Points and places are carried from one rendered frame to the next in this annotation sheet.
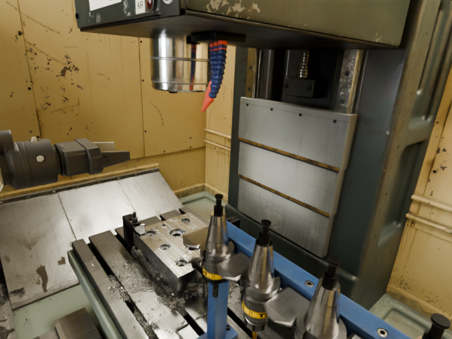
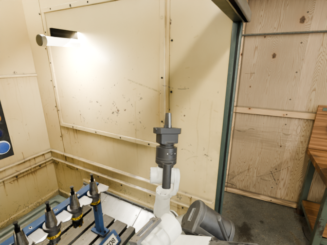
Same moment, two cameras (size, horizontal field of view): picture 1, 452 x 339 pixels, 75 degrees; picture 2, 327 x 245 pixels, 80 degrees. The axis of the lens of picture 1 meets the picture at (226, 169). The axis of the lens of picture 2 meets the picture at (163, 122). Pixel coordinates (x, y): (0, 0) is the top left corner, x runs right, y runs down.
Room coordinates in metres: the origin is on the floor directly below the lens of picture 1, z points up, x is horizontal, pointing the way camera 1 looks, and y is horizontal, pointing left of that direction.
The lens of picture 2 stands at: (0.18, 0.68, 1.85)
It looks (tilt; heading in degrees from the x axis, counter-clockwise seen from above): 18 degrees down; 249
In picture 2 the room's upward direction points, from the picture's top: straight up
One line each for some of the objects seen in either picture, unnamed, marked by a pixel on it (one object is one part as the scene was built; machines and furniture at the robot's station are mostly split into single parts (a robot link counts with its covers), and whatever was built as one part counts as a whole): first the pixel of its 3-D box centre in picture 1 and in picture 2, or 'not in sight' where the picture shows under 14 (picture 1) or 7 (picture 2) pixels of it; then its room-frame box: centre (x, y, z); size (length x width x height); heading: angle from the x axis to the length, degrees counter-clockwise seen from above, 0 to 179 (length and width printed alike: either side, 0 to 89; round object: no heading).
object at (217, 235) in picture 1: (217, 230); (19, 237); (0.46, 0.01, 1.26); 0.04 x 0.04 x 0.07
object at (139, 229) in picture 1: (134, 230); not in sight; (0.89, 0.31, 0.97); 0.13 x 0.03 x 0.15; 41
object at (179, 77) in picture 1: (183, 64); not in sight; (0.77, 0.12, 1.54); 0.16 x 0.16 x 0.12
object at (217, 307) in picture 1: (218, 291); not in sight; (0.54, 0.00, 1.05); 0.10 x 0.05 x 0.30; 131
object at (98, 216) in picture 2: not in sight; (97, 210); (0.21, -0.28, 1.05); 0.10 x 0.05 x 0.30; 131
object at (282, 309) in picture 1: (286, 307); (64, 216); (0.34, -0.10, 1.21); 0.07 x 0.05 x 0.01; 131
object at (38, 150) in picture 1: (62, 158); not in sight; (0.56, 0.33, 1.35); 0.13 x 0.12 x 0.10; 41
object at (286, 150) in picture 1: (282, 172); not in sight; (1.06, -0.22, 1.16); 0.48 x 0.05 x 0.51; 41
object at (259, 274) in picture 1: (261, 261); (49, 216); (0.38, -0.06, 1.26); 0.04 x 0.04 x 0.07
